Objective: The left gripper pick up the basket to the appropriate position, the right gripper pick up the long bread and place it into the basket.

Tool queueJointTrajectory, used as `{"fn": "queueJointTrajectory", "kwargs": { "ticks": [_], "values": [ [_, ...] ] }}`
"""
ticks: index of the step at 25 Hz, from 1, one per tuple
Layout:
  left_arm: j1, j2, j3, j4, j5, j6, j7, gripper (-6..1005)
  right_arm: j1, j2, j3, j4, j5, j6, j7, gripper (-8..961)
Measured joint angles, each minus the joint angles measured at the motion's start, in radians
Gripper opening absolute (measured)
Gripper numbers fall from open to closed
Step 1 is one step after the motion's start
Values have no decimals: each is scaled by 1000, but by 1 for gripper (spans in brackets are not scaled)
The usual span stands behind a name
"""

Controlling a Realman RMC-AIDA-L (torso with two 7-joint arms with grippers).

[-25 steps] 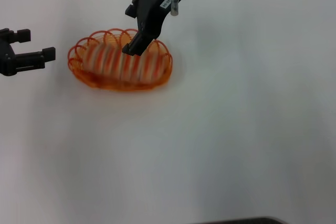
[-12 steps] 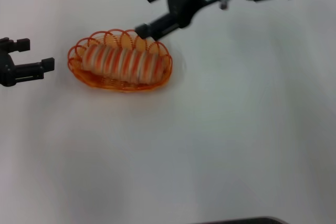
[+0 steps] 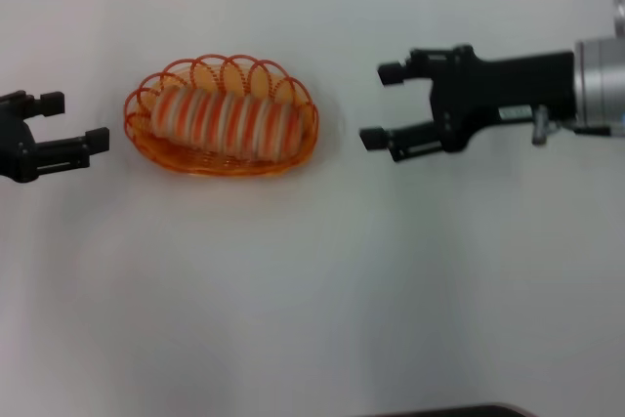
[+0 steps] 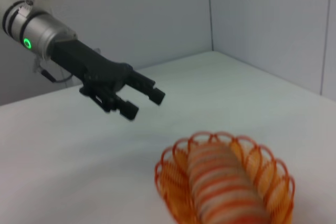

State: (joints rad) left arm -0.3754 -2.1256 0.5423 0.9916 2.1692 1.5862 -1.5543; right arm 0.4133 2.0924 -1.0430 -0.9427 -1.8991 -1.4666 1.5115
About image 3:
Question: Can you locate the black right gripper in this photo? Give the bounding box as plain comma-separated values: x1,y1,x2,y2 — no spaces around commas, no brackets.
358,44,577,164

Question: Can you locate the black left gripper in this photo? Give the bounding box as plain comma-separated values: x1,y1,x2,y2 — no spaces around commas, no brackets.
0,89,110,185

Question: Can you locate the orange wire basket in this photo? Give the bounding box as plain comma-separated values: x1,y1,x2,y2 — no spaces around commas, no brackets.
123,51,320,179

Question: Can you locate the orange striped bread roll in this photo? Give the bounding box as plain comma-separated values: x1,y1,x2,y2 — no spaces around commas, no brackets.
149,86,308,163

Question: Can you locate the black robot torso edge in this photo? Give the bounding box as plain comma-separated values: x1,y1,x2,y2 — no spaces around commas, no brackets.
375,402,528,417

